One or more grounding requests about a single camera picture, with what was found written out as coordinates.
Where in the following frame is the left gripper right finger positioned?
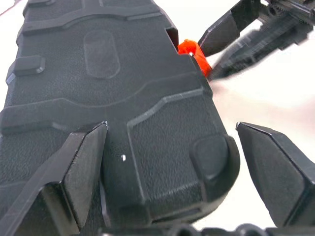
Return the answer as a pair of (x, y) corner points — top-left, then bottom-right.
(235, 121), (315, 228)

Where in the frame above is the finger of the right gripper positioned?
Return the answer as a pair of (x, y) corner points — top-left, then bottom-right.
(211, 18), (308, 79)
(197, 0), (261, 57)

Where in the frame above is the orange case latch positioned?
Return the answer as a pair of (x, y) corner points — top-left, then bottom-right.
(177, 39), (212, 77)

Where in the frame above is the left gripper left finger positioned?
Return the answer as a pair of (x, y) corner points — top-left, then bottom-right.
(0, 120), (109, 236)

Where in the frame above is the black tool case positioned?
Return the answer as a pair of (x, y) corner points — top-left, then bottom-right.
(0, 0), (241, 236)

